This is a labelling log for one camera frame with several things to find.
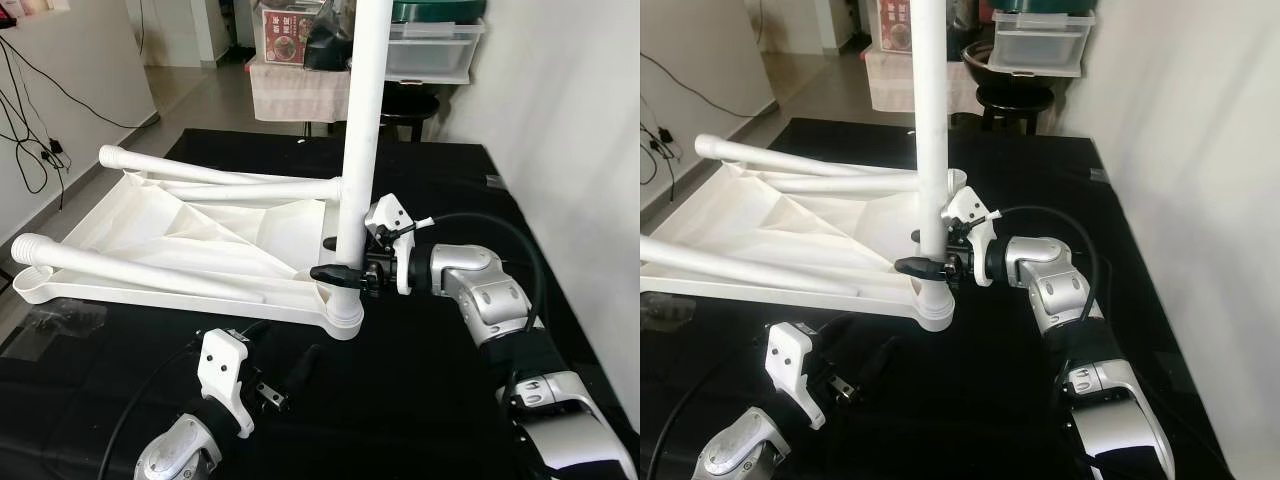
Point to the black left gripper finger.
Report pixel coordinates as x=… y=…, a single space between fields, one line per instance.
x=825 y=323
x=305 y=367
x=250 y=332
x=882 y=360

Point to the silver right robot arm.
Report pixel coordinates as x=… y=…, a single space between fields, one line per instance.
x=480 y=290
x=1050 y=285

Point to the white plastic children table top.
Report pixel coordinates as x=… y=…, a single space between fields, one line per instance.
x=800 y=235
x=200 y=235

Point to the black tablecloth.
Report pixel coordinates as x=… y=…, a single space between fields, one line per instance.
x=950 y=400
x=400 y=400

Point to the pink checked cloth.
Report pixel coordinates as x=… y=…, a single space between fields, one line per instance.
x=895 y=82
x=295 y=92

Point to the clear plastic tape patch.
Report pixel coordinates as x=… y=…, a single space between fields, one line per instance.
x=55 y=322
x=665 y=312

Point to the black round stool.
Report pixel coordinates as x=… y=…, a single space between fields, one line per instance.
x=1015 y=95
x=410 y=102

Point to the black bag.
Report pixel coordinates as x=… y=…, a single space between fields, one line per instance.
x=328 y=45
x=960 y=25

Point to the clear plastic storage box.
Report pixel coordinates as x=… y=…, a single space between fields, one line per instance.
x=1040 y=45
x=435 y=50

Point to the black power plug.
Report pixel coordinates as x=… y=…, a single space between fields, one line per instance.
x=664 y=132
x=55 y=149

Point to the dark green container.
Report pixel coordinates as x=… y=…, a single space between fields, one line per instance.
x=1045 y=6
x=440 y=10

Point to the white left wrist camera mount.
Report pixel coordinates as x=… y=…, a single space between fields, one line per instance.
x=222 y=370
x=790 y=360

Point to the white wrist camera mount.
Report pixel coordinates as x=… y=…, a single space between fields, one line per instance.
x=790 y=360
x=965 y=208
x=222 y=370
x=388 y=215

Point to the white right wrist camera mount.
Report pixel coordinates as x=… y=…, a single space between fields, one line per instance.
x=965 y=208
x=388 y=215

